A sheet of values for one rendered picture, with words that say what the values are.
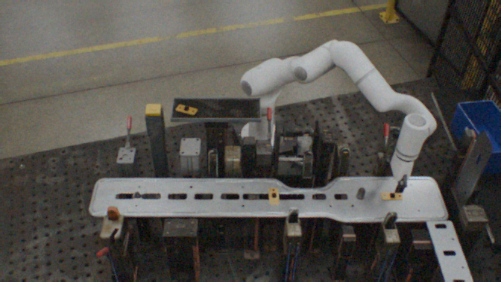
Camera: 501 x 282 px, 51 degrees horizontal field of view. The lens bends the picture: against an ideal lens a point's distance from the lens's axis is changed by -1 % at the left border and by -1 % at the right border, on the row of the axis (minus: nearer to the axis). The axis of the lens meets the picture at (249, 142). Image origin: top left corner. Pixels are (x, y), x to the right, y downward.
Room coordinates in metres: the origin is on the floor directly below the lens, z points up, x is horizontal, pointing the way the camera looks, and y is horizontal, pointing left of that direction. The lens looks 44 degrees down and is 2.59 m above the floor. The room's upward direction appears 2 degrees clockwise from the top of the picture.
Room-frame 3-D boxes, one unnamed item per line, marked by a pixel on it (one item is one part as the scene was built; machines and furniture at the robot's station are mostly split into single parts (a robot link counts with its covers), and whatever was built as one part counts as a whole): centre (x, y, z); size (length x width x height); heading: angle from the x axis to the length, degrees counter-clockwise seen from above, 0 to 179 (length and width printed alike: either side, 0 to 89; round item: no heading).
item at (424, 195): (1.34, -0.08, 1.00); 1.38 x 0.22 x 0.02; 92
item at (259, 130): (1.91, -0.05, 0.88); 0.19 x 0.19 x 0.18
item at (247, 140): (1.56, 0.00, 0.90); 0.05 x 0.05 x 0.40; 2
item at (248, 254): (1.34, -0.02, 0.84); 0.17 x 0.06 x 0.29; 2
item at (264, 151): (1.54, -0.06, 0.89); 0.13 x 0.11 x 0.38; 2
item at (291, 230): (1.17, -0.17, 0.87); 0.12 x 0.09 x 0.35; 2
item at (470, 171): (1.36, -0.83, 1.17); 0.12 x 0.01 x 0.34; 2
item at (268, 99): (1.92, -0.08, 1.10); 0.19 x 0.12 x 0.24; 134
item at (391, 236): (1.16, -0.52, 0.87); 0.12 x 0.09 x 0.35; 2
